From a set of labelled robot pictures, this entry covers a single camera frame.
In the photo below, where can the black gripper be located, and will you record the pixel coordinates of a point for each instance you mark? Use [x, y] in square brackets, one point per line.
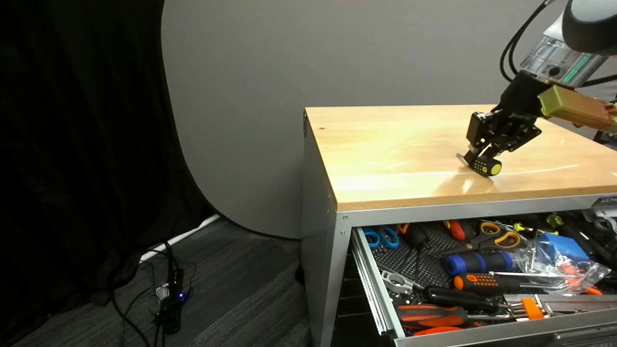
[520, 95]

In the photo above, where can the grey metal tool drawer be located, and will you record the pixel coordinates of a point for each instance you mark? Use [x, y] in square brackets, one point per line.
[376, 286]

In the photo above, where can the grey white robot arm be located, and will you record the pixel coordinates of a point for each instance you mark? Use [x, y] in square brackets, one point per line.
[588, 30]

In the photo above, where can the orange black screwdriver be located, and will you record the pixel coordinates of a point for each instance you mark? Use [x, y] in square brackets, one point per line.
[482, 282]

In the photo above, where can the wooden top metal workbench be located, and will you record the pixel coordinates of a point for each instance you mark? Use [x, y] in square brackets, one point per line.
[410, 155]

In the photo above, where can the blue rectangular box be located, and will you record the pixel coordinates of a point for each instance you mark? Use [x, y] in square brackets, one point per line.
[563, 247]

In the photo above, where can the clear plastic bag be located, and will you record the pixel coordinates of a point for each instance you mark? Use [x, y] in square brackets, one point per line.
[551, 271]

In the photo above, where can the orange utility knife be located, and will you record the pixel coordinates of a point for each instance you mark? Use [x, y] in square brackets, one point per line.
[530, 309]

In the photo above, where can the silver locking pliers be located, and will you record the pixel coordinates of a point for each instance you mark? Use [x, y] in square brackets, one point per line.
[397, 282]

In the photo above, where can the grey round backdrop panel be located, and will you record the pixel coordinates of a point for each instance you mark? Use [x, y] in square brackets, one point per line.
[256, 116]

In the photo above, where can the white floor strip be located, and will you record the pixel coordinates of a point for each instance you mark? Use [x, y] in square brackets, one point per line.
[183, 236]

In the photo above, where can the black power strip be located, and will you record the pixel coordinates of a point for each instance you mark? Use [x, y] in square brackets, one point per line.
[171, 299]

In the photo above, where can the black curtain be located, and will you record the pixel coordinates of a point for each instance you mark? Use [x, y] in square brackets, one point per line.
[77, 141]

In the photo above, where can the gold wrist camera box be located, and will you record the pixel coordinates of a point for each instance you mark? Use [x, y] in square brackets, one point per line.
[570, 107]

